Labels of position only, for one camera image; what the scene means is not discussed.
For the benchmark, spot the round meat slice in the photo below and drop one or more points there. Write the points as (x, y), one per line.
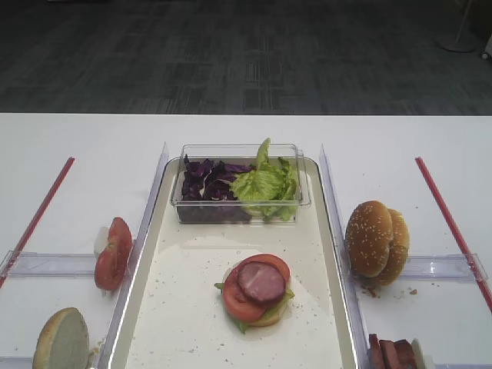
(261, 283)

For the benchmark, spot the green lettuce leaves in container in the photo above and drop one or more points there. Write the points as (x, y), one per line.
(268, 182)

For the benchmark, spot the lettuce leaf on bun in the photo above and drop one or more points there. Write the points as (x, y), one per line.
(245, 313)

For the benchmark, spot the lower tomato slice on bun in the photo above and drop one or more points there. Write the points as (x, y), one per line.
(237, 303)

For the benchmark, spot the standing tomato slices left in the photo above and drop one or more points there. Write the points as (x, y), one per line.
(112, 262)

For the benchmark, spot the stack of meat slices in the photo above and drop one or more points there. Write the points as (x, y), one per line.
(385, 354)

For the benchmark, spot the clear plastic salad container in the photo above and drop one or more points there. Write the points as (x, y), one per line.
(233, 212)

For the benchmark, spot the purple cabbage leaves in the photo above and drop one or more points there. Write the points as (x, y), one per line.
(210, 180)

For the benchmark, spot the front sesame bun top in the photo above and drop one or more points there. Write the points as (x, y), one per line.
(368, 235)

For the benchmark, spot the sesame bun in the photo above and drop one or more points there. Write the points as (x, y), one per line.
(368, 235)
(398, 250)

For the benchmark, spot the bottom bun on tray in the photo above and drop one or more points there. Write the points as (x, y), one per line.
(271, 316)

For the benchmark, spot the white metal tray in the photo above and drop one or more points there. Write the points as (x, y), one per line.
(176, 318)

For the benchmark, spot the rear sesame bun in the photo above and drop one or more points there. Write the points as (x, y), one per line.
(398, 250)

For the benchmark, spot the left red strip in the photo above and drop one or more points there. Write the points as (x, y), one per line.
(35, 219)

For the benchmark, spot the red strip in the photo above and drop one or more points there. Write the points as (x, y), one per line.
(35, 219)
(455, 231)

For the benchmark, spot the upper right clear holder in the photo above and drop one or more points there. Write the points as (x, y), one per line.
(451, 267)

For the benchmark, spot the clear holder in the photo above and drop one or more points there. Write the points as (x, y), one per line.
(451, 267)
(15, 363)
(32, 264)

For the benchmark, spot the standing bun half left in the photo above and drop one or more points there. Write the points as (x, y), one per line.
(63, 341)

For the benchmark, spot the upper left clear holder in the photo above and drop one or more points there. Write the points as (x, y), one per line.
(32, 264)

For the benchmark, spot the white pusher block right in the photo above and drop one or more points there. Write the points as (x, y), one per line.
(423, 361)

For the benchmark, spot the right red strip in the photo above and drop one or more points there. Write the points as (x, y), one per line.
(455, 231)

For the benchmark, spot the stand base on floor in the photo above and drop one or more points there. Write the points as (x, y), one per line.
(463, 40)

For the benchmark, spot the lower left clear holder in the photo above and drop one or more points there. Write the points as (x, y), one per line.
(15, 363)

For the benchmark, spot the left clear divider rail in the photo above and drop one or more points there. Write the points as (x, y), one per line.
(106, 355)

